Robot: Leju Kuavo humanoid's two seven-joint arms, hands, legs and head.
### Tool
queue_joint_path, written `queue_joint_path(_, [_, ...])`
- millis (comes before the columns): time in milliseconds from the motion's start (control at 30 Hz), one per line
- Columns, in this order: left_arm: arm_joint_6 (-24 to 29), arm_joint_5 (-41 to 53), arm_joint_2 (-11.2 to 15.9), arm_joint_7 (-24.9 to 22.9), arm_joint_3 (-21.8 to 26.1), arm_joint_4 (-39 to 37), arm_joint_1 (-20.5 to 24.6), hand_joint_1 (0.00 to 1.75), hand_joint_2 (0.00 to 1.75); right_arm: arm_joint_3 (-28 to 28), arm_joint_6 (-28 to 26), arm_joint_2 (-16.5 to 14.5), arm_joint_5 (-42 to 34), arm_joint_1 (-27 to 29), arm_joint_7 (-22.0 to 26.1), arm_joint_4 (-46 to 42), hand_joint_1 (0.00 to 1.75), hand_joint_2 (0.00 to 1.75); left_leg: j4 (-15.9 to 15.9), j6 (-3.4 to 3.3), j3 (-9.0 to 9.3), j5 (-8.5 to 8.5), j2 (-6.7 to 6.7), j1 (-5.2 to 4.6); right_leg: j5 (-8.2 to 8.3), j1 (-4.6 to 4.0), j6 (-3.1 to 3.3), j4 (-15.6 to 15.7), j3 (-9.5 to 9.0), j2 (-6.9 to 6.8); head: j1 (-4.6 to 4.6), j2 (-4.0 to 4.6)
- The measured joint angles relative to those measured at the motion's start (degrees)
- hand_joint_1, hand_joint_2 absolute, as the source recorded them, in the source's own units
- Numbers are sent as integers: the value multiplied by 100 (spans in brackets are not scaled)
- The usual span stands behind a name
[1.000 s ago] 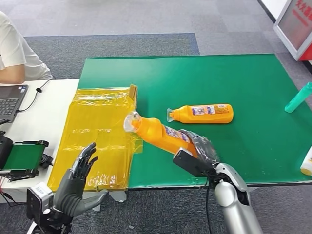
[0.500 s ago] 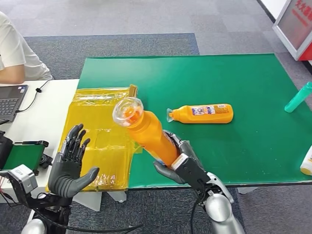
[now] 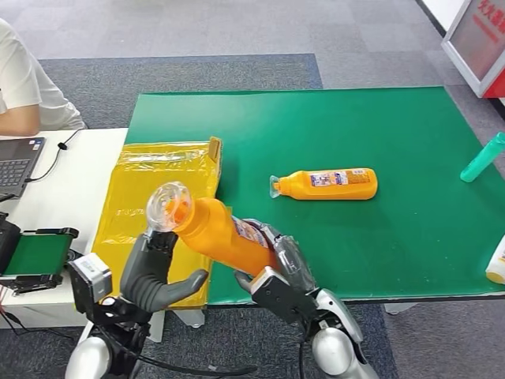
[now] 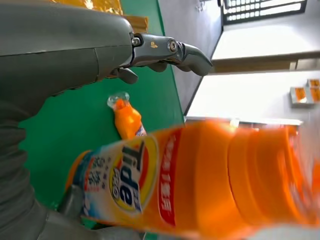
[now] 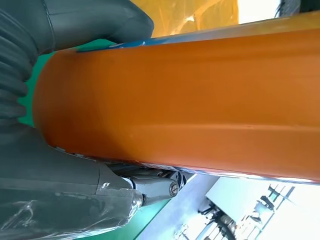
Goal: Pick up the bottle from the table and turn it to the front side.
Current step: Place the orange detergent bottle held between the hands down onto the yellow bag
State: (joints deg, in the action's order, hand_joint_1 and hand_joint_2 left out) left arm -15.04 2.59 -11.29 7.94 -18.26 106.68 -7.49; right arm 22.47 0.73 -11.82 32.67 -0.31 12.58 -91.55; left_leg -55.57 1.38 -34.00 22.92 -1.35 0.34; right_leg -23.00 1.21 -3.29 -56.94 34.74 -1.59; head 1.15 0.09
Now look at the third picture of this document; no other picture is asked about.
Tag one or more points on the orange bottle with clear cap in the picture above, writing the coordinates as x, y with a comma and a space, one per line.
221, 235
300, 185

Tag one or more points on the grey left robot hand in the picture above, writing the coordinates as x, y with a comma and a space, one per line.
144, 277

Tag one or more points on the yellow plastic-wrapped box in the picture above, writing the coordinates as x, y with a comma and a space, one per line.
130, 183

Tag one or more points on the white table support bracket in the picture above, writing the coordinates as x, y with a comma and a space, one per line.
400, 307
191, 317

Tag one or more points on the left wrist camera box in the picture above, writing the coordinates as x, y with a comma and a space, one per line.
90, 282

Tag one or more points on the small green belt conveyor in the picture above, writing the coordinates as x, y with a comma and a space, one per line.
35, 256

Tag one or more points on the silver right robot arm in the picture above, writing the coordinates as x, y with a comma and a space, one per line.
335, 350

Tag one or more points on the pale yellow bottle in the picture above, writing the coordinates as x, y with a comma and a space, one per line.
497, 267

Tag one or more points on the white red display stand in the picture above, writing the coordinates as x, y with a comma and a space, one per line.
477, 42

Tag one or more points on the teal plastic bottle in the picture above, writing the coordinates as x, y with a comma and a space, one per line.
481, 159

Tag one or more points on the green table mat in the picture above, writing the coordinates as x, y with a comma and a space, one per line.
355, 131

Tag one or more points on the dark grey laptop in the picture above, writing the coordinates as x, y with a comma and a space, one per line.
16, 165

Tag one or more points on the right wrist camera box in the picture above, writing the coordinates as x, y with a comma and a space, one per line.
280, 295

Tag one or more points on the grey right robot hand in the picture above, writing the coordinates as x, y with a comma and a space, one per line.
290, 256

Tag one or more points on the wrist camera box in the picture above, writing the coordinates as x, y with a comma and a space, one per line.
90, 282
280, 295

